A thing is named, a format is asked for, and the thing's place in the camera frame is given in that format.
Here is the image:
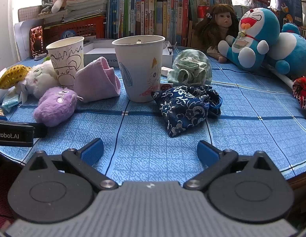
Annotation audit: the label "blue white plush toy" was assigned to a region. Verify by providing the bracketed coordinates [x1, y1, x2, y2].
[266, 23, 306, 79]

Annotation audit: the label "dark printed packet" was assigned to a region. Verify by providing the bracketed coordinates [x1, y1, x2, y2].
[30, 25, 44, 58]

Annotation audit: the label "row of upright books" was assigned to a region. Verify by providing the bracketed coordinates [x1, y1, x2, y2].
[105, 0, 272, 47]

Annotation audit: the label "purple plush toy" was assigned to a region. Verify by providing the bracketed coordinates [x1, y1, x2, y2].
[33, 86, 84, 127]

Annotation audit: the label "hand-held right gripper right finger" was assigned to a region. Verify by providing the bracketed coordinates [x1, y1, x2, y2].
[183, 140, 280, 190]

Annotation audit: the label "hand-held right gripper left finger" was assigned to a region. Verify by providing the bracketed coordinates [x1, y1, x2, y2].
[21, 138, 119, 190]

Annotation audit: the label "large paper cup with drawing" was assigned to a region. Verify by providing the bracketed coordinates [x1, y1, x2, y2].
[112, 35, 166, 103]

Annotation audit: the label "red patterned pouch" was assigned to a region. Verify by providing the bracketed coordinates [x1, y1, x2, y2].
[292, 76, 306, 121]

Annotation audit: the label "blue checked tablecloth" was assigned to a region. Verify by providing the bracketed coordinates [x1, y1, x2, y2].
[0, 46, 306, 181]

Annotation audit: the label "white rod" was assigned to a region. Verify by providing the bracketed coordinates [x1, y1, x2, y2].
[263, 63, 295, 89]

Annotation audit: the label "green checked pouch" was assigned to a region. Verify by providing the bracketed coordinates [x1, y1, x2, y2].
[167, 49, 213, 87]

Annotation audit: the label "red basket with blue sticker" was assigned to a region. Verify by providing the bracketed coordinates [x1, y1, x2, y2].
[43, 15, 106, 46]

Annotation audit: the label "grey plush toy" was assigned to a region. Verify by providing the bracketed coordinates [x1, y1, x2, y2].
[37, 0, 55, 18]

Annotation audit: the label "white plush toy yellow hat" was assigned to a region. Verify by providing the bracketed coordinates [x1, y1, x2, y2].
[0, 60, 60, 104]

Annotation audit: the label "white cardboard box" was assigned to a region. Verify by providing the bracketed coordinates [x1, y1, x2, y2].
[82, 38, 173, 68]

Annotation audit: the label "small paper cup with doodles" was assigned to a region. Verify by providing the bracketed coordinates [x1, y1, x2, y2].
[46, 37, 85, 88]

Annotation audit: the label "brown-haired doll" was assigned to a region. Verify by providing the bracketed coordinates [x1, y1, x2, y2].
[194, 4, 240, 63]

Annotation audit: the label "teal packet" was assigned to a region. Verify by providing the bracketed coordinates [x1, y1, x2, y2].
[1, 92, 21, 109]

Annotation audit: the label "white paper sheets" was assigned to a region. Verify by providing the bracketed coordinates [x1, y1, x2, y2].
[13, 21, 32, 61]

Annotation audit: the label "grey grid board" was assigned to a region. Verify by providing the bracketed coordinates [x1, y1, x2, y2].
[18, 5, 43, 23]

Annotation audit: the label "blue floral pouch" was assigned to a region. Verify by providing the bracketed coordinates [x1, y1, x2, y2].
[151, 84, 222, 138]

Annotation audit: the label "blue printed box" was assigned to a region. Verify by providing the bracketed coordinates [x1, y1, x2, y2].
[271, 0, 304, 26]

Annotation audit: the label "stack of flat books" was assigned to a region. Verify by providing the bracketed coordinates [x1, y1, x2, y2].
[63, 0, 109, 23]

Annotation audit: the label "blue cat plush with bell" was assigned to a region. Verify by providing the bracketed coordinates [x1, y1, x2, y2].
[218, 7, 280, 70]

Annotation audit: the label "pink knitted cloth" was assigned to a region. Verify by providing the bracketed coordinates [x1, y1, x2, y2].
[73, 56, 122, 103]

